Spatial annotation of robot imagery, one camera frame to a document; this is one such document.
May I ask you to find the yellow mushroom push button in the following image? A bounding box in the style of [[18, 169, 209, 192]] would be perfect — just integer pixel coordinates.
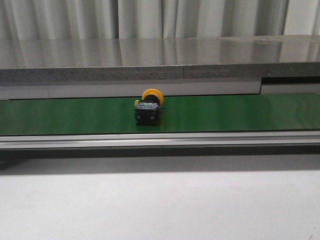
[[134, 88, 164, 126]]

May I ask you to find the green conveyor belt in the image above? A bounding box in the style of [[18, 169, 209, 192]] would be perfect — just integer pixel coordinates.
[[0, 93, 320, 136]]

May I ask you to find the grey stone-edged back table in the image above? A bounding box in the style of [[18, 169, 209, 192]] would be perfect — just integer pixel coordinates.
[[0, 35, 320, 86]]

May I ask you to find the white pleated curtain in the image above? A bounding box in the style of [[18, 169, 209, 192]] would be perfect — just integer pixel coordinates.
[[0, 0, 320, 40]]

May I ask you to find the grey rear conveyor rail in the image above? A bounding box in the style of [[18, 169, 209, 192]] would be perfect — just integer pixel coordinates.
[[0, 76, 320, 100]]

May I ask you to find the aluminium front conveyor rail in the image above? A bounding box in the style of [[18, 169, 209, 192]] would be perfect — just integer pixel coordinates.
[[0, 130, 320, 150]]

